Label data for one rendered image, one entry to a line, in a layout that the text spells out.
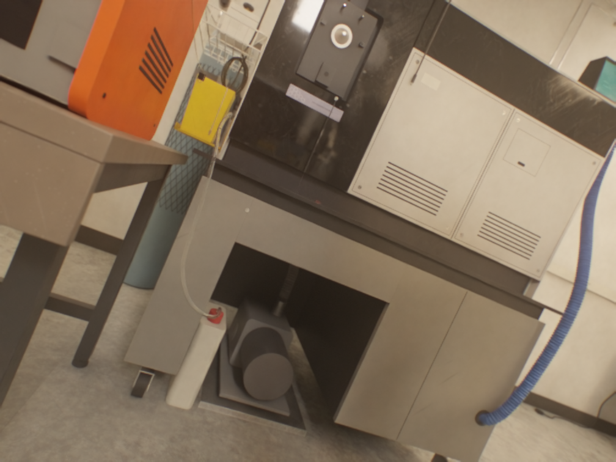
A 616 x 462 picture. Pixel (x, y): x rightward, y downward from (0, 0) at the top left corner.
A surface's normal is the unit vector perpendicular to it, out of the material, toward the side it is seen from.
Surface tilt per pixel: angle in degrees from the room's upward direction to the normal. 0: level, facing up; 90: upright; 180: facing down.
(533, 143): 90
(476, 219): 90
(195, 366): 90
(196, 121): 93
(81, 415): 0
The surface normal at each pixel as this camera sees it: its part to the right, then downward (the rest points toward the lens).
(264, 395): 0.18, 0.15
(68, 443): 0.40, -0.91
